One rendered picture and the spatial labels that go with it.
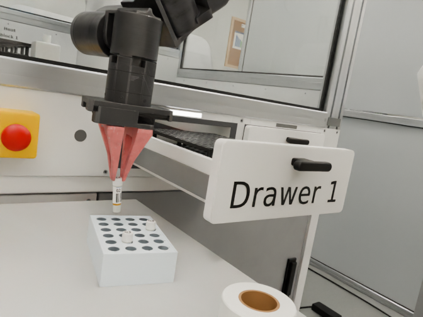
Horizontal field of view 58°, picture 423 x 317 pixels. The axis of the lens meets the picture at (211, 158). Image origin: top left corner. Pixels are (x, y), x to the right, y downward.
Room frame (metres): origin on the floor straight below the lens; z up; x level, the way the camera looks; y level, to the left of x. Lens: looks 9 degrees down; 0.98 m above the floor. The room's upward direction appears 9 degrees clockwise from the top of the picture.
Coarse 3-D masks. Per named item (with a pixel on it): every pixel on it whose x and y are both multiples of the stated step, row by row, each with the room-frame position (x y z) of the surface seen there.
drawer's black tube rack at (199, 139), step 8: (160, 128) 0.78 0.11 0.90; (168, 136) 0.68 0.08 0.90; (176, 136) 0.68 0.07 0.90; (184, 136) 0.70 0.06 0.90; (192, 136) 0.72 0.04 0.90; (200, 136) 0.75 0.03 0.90; (208, 136) 0.77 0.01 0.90; (216, 136) 0.80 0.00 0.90; (224, 136) 0.83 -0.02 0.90; (176, 144) 0.80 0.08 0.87; (184, 144) 0.79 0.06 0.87; (192, 144) 0.62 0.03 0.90; (200, 144) 0.63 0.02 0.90; (208, 144) 0.64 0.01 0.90; (200, 152) 0.73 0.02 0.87
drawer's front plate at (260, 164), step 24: (216, 144) 0.48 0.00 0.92; (240, 144) 0.49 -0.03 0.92; (264, 144) 0.51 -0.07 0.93; (288, 144) 0.56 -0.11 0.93; (216, 168) 0.47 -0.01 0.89; (240, 168) 0.49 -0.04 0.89; (264, 168) 0.52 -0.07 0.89; (288, 168) 0.55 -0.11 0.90; (336, 168) 0.62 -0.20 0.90; (216, 192) 0.47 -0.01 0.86; (240, 192) 0.50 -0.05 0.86; (264, 192) 0.52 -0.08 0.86; (288, 192) 0.56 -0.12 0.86; (312, 192) 0.59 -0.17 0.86; (336, 192) 0.63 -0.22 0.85; (216, 216) 0.47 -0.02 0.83; (240, 216) 0.50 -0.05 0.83; (264, 216) 0.53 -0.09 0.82; (288, 216) 0.56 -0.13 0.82
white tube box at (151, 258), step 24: (96, 216) 0.49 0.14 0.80; (120, 216) 0.50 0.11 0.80; (144, 216) 0.52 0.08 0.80; (96, 240) 0.42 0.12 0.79; (120, 240) 0.42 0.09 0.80; (144, 240) 0.44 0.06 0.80; (168, 240) 0.45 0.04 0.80; (96, 264) 0.41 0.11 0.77; (120, 264) 0.39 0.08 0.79; (144, 264) 0.40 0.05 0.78; (168, 264) 0.41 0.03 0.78
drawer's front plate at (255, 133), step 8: (248, 128) 0.90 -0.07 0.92; (256, 128) 0.91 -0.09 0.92; (264, 128) 0.93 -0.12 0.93; (272, 128) 0.94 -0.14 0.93; (248, 136) 0.90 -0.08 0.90; (256, 136) 0.91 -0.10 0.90; (264, 136) 0.93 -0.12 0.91; (272, 136) 0.95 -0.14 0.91; (280, 136) 0.96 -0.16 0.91; (288, 136) 0.98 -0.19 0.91; (296, 136) 1.00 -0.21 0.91; (304, 136) 1.02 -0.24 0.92; (312, 136) 1.04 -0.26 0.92; (320, 136) 1.06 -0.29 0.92; (296, 144) 1.01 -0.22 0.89; (312, 144) 1.05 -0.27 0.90; (320, 144) 1.07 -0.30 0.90
